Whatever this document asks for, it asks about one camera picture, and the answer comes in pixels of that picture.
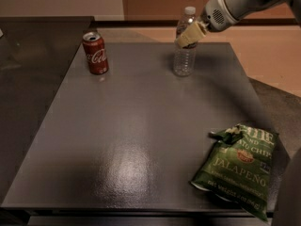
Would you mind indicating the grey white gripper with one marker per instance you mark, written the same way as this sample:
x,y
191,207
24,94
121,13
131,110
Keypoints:
x,y
213,17

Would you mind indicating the clear plastic water bottle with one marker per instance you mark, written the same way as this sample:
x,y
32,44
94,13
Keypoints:
x,y
184,59

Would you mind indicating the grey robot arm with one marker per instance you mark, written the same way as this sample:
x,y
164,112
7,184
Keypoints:
x,y
241,8

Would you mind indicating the red Coca-Cola can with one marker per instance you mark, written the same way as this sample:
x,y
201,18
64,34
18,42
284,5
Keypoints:
x,y
93,44

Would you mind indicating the green jalapeño chips bag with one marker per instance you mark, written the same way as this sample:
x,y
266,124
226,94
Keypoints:
x,y
238,168

